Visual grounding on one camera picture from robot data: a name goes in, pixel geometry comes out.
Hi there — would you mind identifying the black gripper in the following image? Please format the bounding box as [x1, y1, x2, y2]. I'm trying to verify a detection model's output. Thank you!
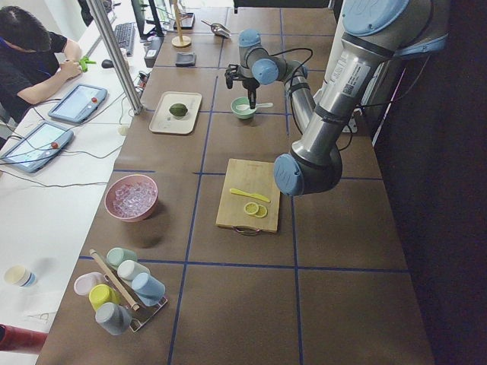
[243, 78, 260, 110]

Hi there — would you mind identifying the white plastic spoon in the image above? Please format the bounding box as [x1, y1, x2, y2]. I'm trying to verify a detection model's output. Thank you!
[235, 102, 274, 113]

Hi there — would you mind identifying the mint green bowl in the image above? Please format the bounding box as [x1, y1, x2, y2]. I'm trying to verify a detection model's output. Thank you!
[231, 97, 256, 119]

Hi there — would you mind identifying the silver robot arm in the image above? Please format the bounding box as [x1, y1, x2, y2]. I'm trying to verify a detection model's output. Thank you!
[225, 1, 450, 196]

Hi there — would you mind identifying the pink bowl with ice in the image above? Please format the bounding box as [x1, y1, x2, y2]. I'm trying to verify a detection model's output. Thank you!
[104, 174, 158, 222]

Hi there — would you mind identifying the steel ice scoop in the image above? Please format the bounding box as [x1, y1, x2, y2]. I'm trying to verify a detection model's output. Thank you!
[201, 20, 231, 39]

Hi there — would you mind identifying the folded grey cloth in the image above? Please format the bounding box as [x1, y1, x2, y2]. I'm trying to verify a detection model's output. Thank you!
[175, 52, 197, 67]

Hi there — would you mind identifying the green avocado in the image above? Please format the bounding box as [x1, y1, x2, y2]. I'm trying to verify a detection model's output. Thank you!
[169, 103, 188, 118]

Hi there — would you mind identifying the white rabbit tray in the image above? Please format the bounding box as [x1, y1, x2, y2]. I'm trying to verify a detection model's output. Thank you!
[148, 91, 202, 135]

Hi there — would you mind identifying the bamboo cutting board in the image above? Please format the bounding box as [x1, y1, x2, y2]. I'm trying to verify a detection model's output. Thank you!
[216, 158, 281, 233]

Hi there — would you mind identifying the wooden mug tree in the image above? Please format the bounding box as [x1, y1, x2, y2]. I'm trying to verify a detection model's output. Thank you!
[171, 0, 192, 49]

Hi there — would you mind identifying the yellow plastic knife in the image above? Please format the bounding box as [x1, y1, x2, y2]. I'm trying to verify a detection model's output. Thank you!
[229, 188, 271, 203]

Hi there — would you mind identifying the black box with label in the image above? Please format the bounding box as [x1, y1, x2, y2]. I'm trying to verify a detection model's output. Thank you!
[144, 37, 164, 68]

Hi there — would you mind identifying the black keyboard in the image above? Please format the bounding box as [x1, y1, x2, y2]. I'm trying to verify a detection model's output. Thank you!
[113, 23, 135, 53]

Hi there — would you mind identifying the black computer mouse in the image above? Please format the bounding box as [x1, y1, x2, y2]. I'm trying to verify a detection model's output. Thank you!
[101, 59, 114, 69]

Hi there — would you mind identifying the upper teach pendant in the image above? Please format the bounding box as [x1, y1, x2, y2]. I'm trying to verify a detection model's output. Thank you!
[48, 84, 107, 124]

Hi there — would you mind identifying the teach pendant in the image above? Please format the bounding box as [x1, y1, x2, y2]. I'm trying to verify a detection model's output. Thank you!
[48, 84, 107, 124]
[1, 121, 74, 173]

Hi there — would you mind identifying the mint green cup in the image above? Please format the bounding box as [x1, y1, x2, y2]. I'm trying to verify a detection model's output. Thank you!
[106, 247, 138, 270]

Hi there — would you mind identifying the seated person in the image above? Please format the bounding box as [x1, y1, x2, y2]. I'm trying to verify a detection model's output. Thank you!
[1, 5, 81, 123]

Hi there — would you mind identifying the lower teach pendant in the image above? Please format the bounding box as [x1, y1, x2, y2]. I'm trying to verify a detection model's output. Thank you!
[1, 121, 74, 173]

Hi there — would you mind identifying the light blue cup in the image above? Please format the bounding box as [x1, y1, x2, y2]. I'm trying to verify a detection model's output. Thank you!
[131, 272, 166, 306]

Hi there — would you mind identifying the white cup rack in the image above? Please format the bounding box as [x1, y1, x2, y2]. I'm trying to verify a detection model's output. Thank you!
[90, 249, 168, 332]

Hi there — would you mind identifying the yellow cup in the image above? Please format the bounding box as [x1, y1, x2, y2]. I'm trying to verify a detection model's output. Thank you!
[88, 284, 120, 311]

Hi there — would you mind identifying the pink cup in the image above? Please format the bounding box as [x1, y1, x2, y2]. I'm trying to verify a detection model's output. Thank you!
[73, 271, 105, 297]

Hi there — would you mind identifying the grey cup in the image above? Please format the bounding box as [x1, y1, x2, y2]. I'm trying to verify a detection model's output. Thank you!
[95, 302, 132, 336]

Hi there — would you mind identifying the white paper cup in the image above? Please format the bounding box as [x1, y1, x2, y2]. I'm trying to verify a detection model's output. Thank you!
[4, 265, 37, 287]

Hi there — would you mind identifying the red fire extinguisher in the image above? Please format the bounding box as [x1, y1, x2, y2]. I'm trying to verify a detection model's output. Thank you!
[1, 324, 49, 356]

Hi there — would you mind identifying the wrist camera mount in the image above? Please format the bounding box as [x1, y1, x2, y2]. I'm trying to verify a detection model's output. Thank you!
[224, 64, 244, 90]

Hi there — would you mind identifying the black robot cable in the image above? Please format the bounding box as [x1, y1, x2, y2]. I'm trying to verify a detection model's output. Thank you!
[271, 47, 315, 92]

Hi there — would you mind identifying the aluminium frame post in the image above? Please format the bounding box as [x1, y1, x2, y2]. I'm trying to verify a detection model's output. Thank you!
[87, 0, 143, 115]

